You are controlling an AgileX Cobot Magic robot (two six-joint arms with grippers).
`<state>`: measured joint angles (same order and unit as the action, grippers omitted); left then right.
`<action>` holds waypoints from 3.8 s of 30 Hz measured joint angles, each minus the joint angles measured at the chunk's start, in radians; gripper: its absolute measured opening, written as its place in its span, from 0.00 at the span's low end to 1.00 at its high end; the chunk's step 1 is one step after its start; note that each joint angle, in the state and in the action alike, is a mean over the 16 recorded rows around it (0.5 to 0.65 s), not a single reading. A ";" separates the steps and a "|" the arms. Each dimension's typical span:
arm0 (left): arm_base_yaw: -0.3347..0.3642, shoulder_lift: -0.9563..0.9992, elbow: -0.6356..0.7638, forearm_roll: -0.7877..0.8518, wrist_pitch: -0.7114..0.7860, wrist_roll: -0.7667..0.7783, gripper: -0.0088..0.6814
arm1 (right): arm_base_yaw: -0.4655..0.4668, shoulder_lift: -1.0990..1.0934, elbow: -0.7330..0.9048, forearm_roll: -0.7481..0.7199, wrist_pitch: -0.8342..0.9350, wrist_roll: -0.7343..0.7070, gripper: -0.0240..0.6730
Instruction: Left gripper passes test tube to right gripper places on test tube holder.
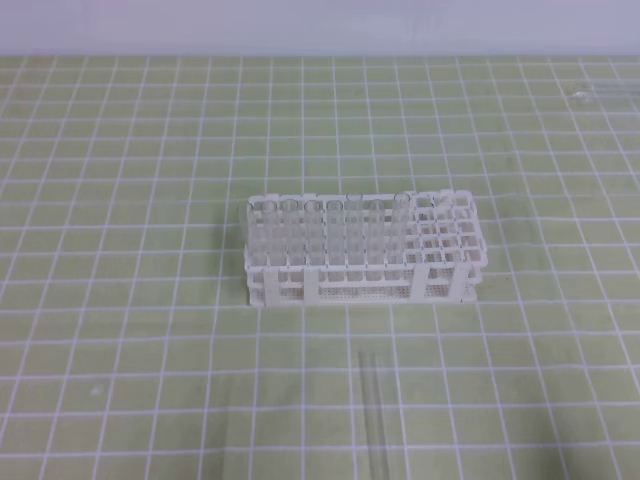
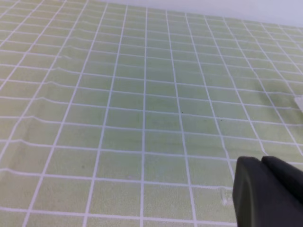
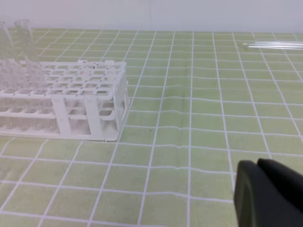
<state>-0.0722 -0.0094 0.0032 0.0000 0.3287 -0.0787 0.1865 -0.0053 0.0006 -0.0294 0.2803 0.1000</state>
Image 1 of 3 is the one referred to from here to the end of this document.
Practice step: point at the white plastic test tube rack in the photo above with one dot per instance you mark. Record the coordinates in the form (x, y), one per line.
(443, 259)

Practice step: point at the clear glass test tube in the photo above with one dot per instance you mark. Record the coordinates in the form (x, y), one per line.
(373, 416)

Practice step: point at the clear tube far right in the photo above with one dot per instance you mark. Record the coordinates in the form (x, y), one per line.
(607, 91)

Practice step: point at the green grid tablecloth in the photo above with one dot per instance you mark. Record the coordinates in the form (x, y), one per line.
(129, 349)

